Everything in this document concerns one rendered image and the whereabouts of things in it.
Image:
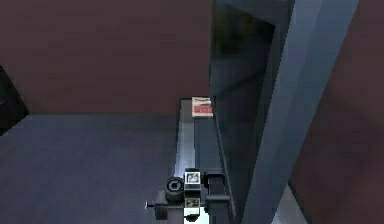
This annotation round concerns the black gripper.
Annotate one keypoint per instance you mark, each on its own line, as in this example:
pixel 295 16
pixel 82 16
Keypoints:
pixel 173 189

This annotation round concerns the red and white book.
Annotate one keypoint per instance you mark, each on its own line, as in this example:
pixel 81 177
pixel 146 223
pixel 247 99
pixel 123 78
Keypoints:
pixel 202 107

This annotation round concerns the blue-grey shelf unit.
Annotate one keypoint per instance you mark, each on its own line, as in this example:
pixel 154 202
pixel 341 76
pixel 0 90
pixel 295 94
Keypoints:
pixel 266 110

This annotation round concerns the black furniture piece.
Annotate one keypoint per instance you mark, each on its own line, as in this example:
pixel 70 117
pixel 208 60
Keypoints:
pixel 10 103

